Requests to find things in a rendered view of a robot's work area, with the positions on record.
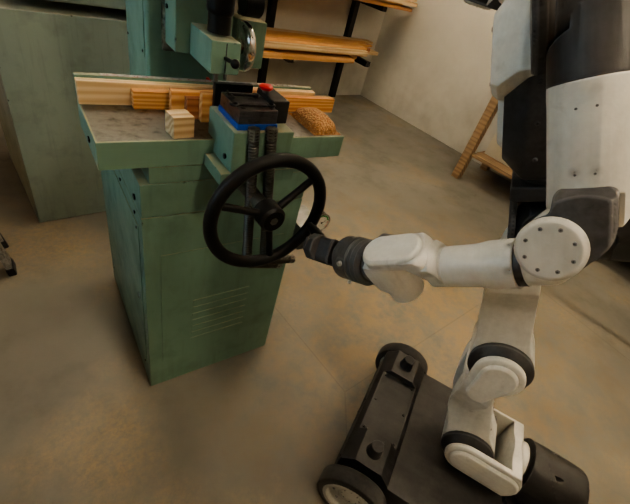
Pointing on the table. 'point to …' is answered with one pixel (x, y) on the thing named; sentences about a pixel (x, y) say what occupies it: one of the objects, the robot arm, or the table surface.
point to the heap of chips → (315, 121)
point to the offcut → (179, 123)
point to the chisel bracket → (213, 50)
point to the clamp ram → (229, 89)
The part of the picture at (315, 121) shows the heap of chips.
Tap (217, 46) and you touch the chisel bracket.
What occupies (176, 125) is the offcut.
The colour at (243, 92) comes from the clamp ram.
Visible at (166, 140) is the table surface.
